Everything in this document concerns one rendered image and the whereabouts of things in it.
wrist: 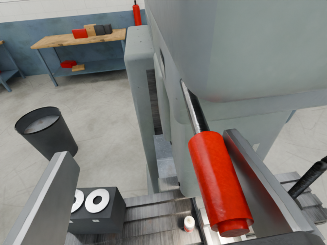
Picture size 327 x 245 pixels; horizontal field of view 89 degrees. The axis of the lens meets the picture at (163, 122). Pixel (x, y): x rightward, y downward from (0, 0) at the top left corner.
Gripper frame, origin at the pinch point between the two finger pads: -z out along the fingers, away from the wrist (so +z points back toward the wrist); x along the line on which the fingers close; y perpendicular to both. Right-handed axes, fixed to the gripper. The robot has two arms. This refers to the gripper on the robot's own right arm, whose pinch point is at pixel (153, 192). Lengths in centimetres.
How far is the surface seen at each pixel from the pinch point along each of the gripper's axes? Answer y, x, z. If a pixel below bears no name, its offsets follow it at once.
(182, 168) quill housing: 24.2, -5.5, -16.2
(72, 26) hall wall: 71, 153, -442
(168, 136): 32.0, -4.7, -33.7
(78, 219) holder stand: 56, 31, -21
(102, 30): 74, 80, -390
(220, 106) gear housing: 3.8, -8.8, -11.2
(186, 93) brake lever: -0.5, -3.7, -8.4
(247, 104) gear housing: 4.0, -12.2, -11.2
